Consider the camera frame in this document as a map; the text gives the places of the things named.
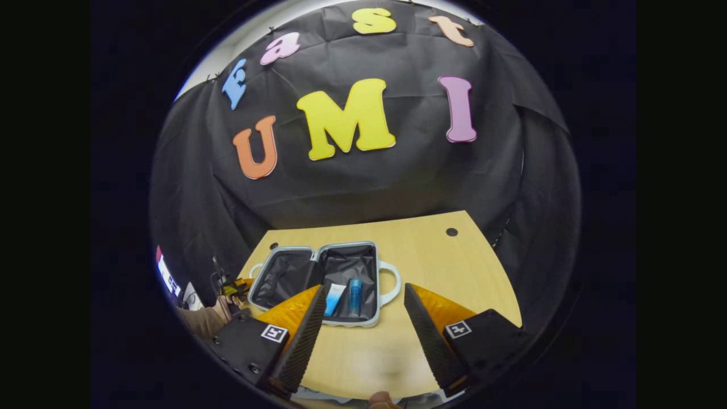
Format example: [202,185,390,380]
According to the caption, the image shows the light blue suitcase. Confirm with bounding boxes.
[248,241,402,329]

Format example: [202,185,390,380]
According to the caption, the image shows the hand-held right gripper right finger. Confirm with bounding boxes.
[403,282,533,398]

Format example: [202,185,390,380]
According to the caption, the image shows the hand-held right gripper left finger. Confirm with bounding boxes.
[207,284,329,399]

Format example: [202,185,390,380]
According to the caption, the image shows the black backdrop cloth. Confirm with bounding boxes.
[149,0,581,341]

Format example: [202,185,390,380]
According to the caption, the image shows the white printed sign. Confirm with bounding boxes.
[155,245,183,298]

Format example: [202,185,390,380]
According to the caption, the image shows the blue green skincare bottle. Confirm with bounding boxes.
[347,278,364,318]

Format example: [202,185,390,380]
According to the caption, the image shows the white and blue cream tube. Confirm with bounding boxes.
[324,283,348,318]

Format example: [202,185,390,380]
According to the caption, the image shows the white curved object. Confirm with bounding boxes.
[182,281,206,311]

